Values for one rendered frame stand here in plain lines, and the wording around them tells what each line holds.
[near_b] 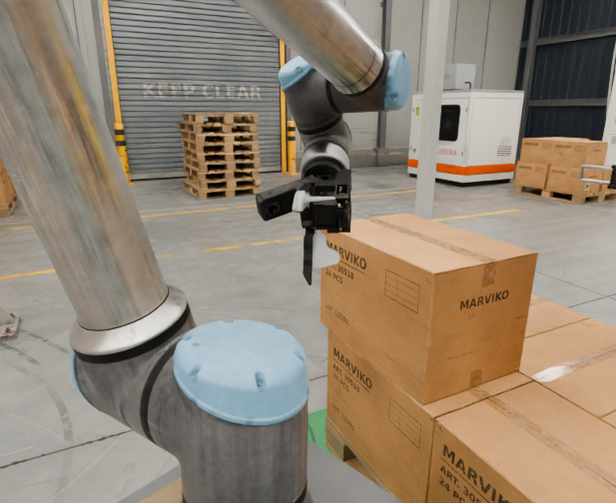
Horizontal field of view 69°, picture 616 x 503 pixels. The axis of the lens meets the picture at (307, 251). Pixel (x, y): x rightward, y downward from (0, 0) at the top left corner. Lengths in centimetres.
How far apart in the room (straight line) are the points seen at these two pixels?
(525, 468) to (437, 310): 41
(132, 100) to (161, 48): 113
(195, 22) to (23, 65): 955
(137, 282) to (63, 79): 23
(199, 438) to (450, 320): 91
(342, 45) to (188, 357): 44
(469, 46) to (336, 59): 1309
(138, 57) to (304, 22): 918
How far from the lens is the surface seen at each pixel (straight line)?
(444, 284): 123
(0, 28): 51
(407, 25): 1244
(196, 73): 992
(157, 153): 978
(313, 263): 74
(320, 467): 86
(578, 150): 795
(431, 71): 421
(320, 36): 63
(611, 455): 140
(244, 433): 49
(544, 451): 134
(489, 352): 148
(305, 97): 83
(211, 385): 48
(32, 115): 51
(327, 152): 82
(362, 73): 71
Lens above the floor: 134
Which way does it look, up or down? 17 degrees down
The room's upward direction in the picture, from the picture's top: straight up
